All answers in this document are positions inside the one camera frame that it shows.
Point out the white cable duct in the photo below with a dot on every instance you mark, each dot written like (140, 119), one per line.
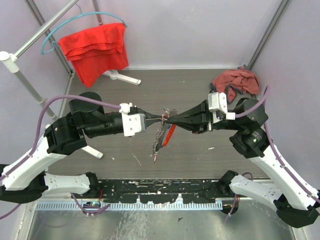
(176, 206)

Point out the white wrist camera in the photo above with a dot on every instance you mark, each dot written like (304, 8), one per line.
(217, 105)
(125, 110)

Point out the metal key organizer red handle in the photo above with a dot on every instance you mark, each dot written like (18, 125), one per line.
(163, 131)

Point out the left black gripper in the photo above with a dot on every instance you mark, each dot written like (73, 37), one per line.
(147, 115)

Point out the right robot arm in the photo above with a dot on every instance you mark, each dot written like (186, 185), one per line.
(294, 201)

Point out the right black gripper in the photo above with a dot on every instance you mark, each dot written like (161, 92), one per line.
(198, 118)

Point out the pink shirt grey trim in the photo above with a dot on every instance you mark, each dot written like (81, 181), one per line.
(236, 81)

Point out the white clothes rack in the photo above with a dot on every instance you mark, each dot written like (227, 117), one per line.
(19, 111)

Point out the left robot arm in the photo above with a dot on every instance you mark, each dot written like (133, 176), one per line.
(27, 179)

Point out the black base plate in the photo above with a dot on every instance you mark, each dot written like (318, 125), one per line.
(160, 191)

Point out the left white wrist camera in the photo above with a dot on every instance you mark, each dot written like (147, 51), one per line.
(125, 110)

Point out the teal clothes hanger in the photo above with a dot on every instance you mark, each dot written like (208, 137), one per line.
(50, 43)

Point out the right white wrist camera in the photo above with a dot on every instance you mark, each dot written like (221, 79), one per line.
(217, 105)

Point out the red cloth on hanger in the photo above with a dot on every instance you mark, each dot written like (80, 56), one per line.
(96, 50)

